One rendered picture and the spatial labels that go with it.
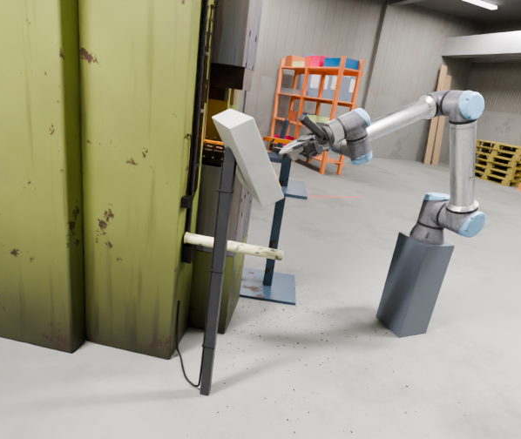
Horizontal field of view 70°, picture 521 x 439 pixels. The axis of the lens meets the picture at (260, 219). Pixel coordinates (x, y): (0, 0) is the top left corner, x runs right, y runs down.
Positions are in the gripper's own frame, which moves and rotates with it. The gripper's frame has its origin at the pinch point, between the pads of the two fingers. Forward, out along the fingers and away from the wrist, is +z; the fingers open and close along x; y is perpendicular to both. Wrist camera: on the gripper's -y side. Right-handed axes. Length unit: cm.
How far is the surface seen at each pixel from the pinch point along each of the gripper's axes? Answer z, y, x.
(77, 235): 91, 4, 28
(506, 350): -88, 174, -2
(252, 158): 16.2, -10.1, -27.2
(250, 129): 13.3, -18.6, -27.2
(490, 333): -92, 176, 14
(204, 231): 43, 32, 36
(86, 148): 69, -27, 29
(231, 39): -4, -43, 33
